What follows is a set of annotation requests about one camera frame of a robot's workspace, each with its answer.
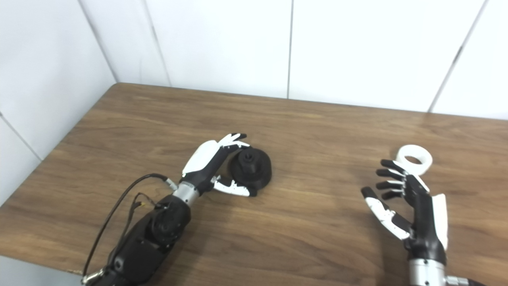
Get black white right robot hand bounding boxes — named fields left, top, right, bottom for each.
left=360, top=159, right=449, bottom=263

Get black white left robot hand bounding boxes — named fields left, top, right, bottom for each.
left=182, top=133, right=258, bottom=198

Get round black plastic part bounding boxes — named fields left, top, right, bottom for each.
left=230, top=148, right=273, bottom=191

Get white toothed plastic ring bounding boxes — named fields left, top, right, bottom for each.
left=396, top=145, right=433, bottom=175

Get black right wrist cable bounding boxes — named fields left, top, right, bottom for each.
left=446, top=276, right=489, bottom=286

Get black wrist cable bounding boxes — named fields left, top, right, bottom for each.
left=446, top=276, right=489, bottom=286
left=81, top=173, right=178, bottom=286

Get thin left arm wires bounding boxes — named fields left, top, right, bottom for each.
left=118, top=193, right=164, bottom=249

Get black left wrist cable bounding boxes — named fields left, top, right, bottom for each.
left=81, top=173, right=178, bottom=286

